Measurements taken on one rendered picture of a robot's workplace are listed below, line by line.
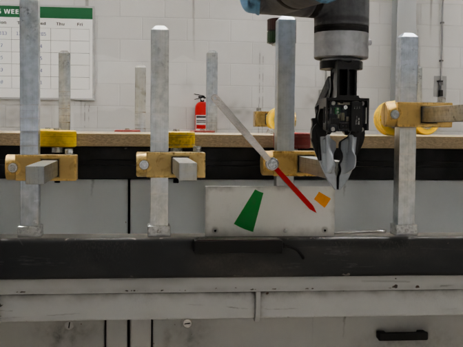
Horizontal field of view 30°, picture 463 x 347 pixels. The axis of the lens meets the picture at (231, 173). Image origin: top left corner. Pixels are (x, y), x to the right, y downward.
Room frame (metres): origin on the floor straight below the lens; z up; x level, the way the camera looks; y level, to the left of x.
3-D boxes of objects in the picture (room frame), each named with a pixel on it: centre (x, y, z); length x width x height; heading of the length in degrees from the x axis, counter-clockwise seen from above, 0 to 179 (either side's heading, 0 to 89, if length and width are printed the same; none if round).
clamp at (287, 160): (1.74, -0.13, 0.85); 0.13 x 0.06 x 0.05; 96
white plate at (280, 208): (1.71, -0.08, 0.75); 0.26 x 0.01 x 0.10; 96
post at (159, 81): (1.71, 0.14, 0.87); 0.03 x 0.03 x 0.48; 6
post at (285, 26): (1.74, -0.11, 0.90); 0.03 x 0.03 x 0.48; 6
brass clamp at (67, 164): (1.68, 0.37, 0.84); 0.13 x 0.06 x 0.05; 96
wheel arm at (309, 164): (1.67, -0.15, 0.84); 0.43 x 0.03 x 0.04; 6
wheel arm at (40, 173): (1.62, 0.34, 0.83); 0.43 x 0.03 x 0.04; 6
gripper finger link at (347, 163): (1.43, -0.20, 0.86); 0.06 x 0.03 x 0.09; 6
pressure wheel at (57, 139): (1.82, 0.37, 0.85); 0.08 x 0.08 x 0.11
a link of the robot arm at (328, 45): (1.44, -0.18, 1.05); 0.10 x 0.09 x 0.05; 96
